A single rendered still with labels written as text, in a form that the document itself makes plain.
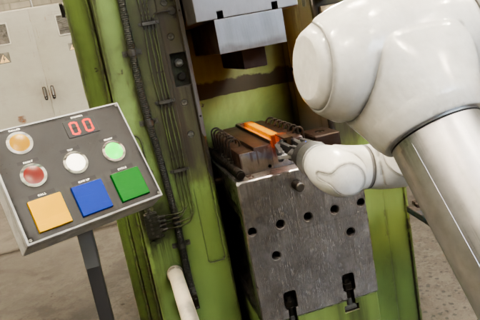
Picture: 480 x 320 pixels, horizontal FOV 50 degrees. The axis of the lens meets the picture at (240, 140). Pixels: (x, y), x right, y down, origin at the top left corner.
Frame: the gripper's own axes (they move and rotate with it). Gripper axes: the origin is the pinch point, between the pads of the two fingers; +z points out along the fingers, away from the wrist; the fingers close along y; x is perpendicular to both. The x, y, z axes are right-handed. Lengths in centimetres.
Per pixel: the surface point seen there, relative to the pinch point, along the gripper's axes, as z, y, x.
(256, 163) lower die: 5.0, -7.7, -5.6
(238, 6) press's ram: 6.9, -5.0, 38.9
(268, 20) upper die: 6.7, 3.1, 33.9
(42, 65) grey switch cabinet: 524, -118, 19
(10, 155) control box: -12, -68, 15
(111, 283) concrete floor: 165, -70, -107
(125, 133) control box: -2.0, -42.4, 12.3
